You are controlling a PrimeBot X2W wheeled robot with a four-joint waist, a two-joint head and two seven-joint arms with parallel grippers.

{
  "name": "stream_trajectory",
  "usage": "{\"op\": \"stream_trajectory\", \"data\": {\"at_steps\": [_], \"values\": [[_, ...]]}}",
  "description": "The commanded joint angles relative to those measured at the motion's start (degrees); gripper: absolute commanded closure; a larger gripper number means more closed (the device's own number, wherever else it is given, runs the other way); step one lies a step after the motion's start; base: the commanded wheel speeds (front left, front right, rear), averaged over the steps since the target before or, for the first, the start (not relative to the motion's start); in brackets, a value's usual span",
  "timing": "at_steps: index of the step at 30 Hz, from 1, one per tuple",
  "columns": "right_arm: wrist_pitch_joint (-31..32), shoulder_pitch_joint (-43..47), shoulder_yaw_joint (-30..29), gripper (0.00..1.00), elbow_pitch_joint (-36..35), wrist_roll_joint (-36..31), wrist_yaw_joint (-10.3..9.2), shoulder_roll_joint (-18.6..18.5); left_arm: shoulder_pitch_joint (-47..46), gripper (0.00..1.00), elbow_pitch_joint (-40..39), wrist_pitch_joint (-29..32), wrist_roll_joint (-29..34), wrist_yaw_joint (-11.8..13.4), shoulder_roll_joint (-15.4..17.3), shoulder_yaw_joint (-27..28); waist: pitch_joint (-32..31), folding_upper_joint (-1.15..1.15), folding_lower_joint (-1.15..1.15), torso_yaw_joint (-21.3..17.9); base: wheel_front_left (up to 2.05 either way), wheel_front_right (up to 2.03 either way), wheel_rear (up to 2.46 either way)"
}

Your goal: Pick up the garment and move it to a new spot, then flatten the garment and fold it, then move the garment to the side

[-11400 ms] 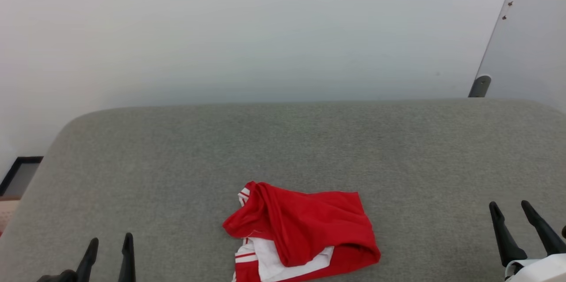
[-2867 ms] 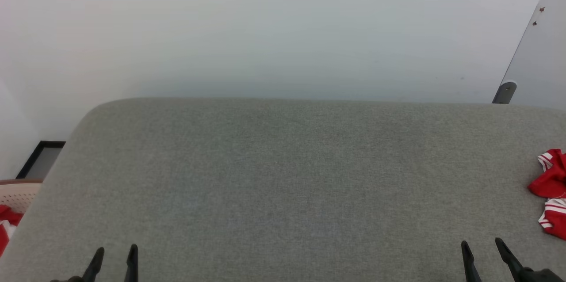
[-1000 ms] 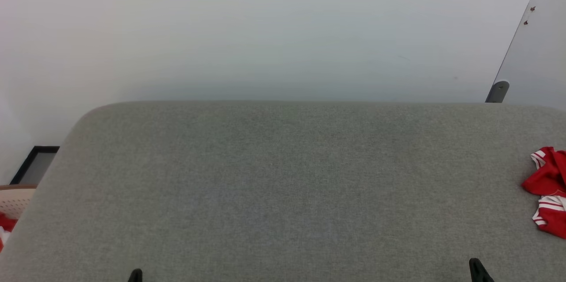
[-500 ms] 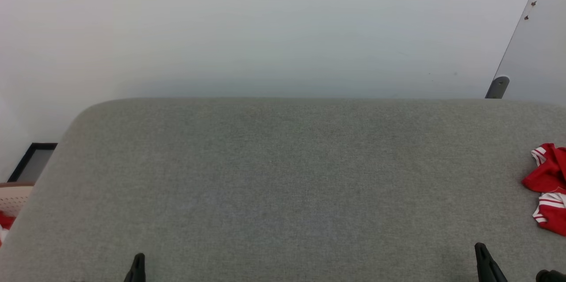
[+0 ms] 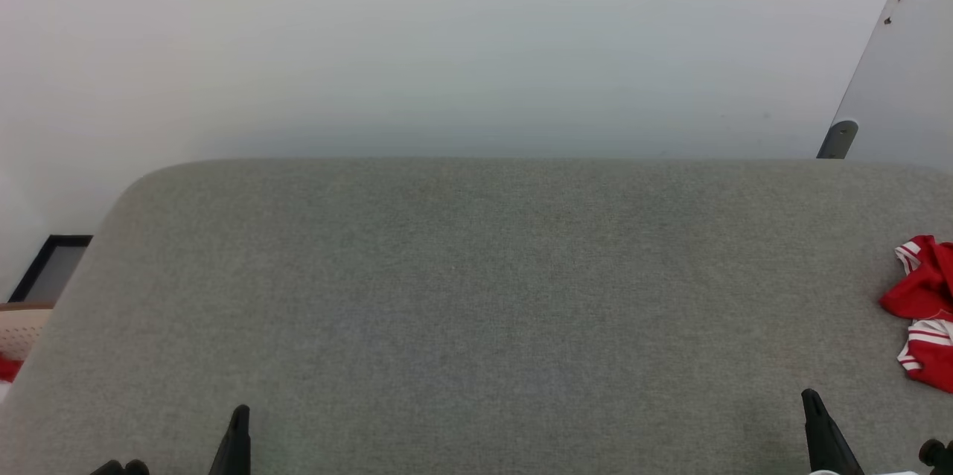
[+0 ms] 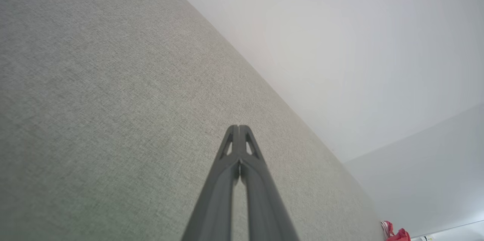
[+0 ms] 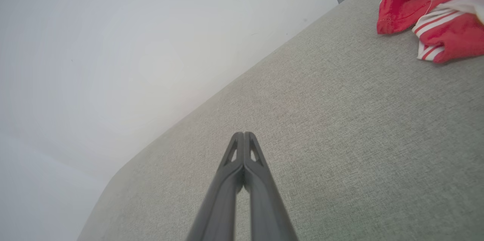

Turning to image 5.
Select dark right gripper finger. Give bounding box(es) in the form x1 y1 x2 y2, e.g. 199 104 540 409
800 389 865 475

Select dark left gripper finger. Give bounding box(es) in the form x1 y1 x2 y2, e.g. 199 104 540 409
208 404 252 475

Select red basketball jersey white sleeves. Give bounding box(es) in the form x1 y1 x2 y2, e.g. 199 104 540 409
879 235 953 394

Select beige laundry basket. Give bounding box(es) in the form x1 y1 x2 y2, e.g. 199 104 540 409
0 303 54 366

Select black framed panel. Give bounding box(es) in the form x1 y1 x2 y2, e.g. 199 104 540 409
7 235 95 305

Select grey table leg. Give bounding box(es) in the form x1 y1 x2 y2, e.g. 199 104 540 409
826 0 953 172

